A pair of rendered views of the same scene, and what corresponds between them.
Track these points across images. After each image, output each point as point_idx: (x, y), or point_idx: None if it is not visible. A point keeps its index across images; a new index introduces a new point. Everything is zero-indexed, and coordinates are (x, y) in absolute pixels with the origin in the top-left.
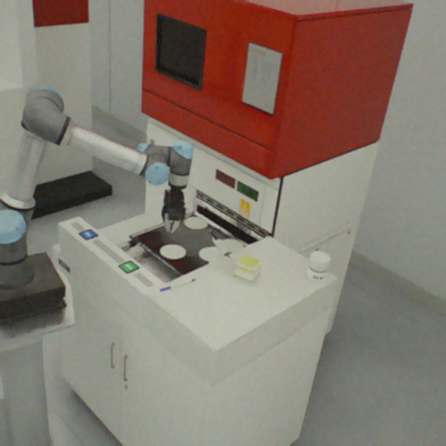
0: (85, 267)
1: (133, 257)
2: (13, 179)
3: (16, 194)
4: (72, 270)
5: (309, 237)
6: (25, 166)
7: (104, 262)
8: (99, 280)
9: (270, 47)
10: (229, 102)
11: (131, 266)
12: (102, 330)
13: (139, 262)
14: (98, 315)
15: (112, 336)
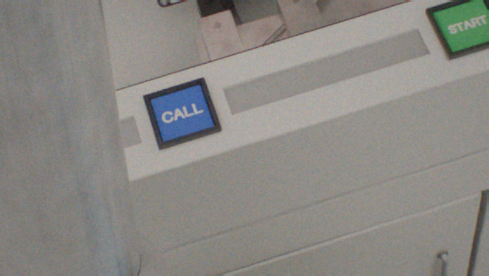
0: (265, 198)
1: (320, 17)
2: (72, 242)
3: (124, 272)
4: (175, 262)
5: None
6: (100, 120)
7: (401, 99)
8: (362, 168)
9: None
10: None
11: (464, 14)
12: (377, 269)
13: (327, 14)
14: (357, 252)
15: (437, 242)
